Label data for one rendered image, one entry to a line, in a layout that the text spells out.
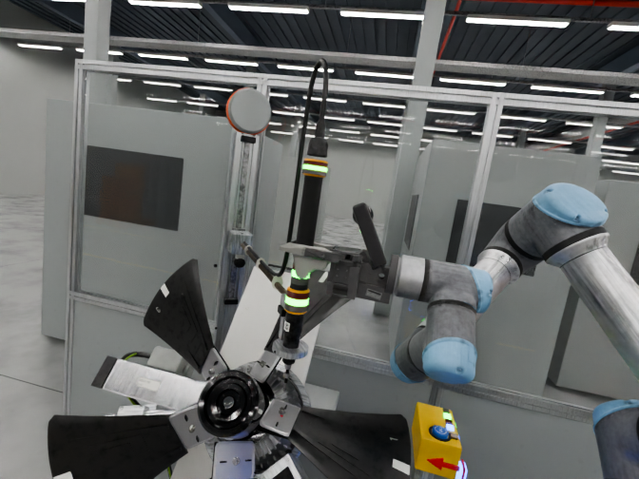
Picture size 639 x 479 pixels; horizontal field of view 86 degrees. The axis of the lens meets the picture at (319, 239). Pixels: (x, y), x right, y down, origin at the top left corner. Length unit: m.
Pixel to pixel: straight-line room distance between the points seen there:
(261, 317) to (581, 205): 0.83
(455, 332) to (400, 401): 1.00
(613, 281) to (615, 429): 0.27
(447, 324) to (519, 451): 1.16
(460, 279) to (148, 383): 0.76
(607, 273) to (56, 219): 3.49
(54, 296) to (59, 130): 1.39
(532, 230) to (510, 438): 1.00
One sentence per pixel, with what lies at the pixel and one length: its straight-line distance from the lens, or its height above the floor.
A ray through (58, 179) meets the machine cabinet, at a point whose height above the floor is 1.42.
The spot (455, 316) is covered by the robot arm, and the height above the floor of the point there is 1.48.
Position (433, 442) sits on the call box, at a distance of 1.03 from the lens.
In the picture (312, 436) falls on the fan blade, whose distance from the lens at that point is 0.75.
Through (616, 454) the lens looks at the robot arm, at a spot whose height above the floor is 1.25.
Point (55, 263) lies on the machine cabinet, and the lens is 3.65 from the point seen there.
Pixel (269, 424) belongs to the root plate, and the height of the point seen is 1.19.
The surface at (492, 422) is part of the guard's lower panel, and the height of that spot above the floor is 0.87.
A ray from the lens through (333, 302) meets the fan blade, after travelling 0.77.
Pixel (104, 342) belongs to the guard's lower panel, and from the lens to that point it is 1.99.
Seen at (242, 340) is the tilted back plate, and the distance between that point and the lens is 1.07.
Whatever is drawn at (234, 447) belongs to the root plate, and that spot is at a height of 1.13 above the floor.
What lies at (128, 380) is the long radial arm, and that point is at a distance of 1.03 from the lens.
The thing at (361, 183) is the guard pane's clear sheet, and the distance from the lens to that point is 1.34.
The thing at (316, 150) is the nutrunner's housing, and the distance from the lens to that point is 0.61.
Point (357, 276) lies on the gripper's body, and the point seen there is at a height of 1.51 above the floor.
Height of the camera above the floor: 1.64
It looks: 8 degrees down
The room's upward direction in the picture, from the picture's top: 8 degrees clockwise
